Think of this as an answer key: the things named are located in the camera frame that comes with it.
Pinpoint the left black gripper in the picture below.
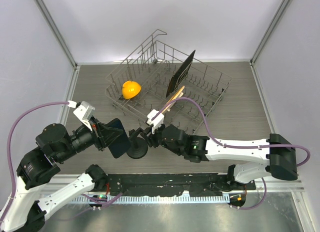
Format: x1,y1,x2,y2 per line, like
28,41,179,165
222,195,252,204
58,114,125,161

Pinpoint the black phone stand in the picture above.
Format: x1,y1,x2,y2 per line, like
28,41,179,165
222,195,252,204
126,128,148,159

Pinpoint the black smartphone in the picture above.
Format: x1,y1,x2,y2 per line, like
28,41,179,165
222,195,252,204
108,118,131,158

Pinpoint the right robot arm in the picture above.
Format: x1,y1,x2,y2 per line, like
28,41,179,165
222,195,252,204
141,125,298,189

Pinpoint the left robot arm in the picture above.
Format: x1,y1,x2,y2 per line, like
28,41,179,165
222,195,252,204
0,117,130,231

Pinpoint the orange bowl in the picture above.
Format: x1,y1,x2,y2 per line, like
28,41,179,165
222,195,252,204
122,81,142,99

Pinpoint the wooden cutting board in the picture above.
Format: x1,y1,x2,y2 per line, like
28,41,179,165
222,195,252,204
161,86,185,114

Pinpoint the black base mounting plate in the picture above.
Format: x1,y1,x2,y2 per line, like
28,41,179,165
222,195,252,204
104,173,256,197

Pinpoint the black square plate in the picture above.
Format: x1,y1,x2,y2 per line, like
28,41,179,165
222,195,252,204
166,50,196,97

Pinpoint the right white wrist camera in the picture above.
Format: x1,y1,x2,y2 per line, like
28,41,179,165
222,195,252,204
146,109,165,134

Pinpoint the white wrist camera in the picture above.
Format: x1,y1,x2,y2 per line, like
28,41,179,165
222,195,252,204
146,109,165,134
68,100,95,131

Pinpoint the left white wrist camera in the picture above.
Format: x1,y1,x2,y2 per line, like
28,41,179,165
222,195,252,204
68,100,95,131

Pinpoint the grey wire dish rack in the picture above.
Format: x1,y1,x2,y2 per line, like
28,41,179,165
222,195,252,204
105,29,232,134

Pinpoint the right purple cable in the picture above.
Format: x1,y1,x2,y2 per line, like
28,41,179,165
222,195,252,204
156,96,312,209

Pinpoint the purple cable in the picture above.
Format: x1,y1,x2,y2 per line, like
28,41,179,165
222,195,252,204
0,101,72,222
156,96,312,209

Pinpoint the slotted cable duct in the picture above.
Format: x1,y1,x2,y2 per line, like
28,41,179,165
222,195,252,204
69,194,231,204

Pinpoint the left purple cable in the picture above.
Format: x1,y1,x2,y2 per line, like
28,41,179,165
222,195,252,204
0,101,72,222

